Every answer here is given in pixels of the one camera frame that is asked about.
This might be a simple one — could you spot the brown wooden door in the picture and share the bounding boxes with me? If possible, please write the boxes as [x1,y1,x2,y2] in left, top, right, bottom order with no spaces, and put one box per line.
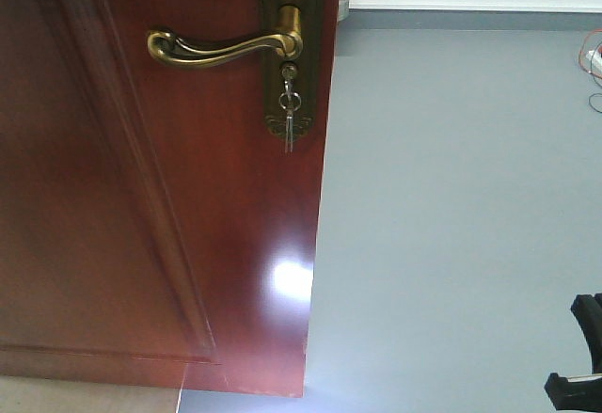
[1,0,339,397]

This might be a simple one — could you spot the white power strip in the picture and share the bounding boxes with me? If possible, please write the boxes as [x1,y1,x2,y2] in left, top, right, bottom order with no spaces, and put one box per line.
[587,50,602,74]

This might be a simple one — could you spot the brass door lever handle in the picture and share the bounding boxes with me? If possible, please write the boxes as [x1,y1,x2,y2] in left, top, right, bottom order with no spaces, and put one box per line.
[147,5,304,70]

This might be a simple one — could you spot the dark thin cable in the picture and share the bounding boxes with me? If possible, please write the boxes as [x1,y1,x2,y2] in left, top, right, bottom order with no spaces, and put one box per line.
[586,78,602,114]

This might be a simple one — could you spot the plywood base board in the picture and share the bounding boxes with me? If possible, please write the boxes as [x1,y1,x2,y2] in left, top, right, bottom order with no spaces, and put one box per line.
[1,376,181,413]

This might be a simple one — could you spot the brass door lock plate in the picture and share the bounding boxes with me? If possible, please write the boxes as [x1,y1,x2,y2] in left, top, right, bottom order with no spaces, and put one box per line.
[260,0,324,143]

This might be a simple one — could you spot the silver keys on ring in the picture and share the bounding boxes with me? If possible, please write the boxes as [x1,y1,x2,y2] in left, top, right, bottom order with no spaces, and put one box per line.
[278,62,302,153]

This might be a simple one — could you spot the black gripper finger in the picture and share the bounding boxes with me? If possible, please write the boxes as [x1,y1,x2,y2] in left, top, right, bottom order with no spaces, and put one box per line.
[544,373,601,411]
[571,293,601,373]

